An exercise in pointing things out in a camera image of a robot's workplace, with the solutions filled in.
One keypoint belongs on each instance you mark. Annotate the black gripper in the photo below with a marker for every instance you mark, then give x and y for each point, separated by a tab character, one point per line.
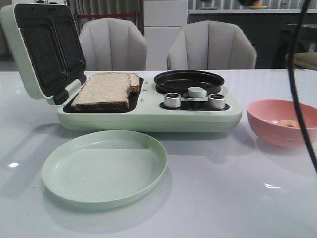
247	2

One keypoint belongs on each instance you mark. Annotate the orange shrimp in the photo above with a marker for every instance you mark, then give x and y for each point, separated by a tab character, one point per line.
289	123

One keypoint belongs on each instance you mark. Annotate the bread slice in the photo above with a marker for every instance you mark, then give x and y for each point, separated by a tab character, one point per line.
104	91
135	82

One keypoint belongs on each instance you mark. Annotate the mint green hinged lid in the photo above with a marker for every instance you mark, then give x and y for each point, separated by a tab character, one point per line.
45	45

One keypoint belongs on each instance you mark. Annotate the mint green breakfast maker base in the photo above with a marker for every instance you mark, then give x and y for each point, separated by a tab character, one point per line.
149	116

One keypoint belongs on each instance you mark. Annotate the fruit plate on counter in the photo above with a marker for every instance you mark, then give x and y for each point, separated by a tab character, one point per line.
257	6

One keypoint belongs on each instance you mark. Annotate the right beige upholstered chair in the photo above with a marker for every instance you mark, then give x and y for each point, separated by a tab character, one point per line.
207	45

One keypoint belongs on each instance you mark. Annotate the beige upholstered chair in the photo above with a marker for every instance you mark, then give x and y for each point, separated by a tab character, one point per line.
113	44
207	45

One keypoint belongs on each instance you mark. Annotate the white cabinet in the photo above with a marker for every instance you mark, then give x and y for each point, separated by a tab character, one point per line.
162	20

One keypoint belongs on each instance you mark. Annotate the beige cushion seat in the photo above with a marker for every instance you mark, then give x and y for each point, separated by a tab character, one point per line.
307	60

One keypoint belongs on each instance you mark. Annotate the black round frying pan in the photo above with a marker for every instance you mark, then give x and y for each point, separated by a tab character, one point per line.
178	81

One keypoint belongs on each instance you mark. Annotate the right silver control knob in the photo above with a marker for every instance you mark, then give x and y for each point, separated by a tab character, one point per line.
216	101

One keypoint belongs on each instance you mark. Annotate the silver control knob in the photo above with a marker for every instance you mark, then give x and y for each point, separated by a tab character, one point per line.
172	100
216	101

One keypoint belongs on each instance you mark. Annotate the left silver control knob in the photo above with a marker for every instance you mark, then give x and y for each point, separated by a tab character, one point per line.
172	100

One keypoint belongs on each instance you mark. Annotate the pink bowl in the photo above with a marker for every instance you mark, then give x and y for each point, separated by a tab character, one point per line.
263	116

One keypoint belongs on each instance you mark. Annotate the red barrier belt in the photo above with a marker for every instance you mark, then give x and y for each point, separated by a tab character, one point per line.
117	15

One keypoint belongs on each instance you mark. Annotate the left beige upholstered chair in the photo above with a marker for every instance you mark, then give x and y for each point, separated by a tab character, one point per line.
113	44

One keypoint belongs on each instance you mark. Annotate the mint green round plate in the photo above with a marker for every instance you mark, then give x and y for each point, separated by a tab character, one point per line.
105	169

